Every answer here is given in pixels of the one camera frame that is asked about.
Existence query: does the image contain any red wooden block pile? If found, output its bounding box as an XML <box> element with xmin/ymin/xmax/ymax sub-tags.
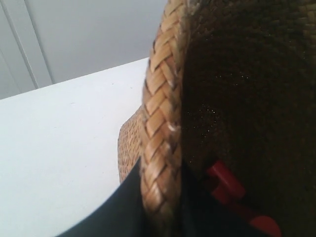
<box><xmin>204</xmin><ymin>160</ymin><xmax>282</xmax><ymax>237</ymax></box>

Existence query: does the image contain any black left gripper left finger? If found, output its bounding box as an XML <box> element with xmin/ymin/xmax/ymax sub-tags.
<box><xmin>60</xmin><ymin>161</ymin><xmax>148</xmax><ymax>237</ymax></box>

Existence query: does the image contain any brown woven wicker basket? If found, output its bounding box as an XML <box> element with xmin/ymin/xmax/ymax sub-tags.
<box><xmin>118</xmin><ymin>0</ymin><xmax>316</xmax><ymax>237</ymax></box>

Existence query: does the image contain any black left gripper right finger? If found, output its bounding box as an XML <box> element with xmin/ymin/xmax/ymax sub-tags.
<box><xmin>181</xmin><ymin>164</ymin><xmax>257</xmax><ymax>237</ymax></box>

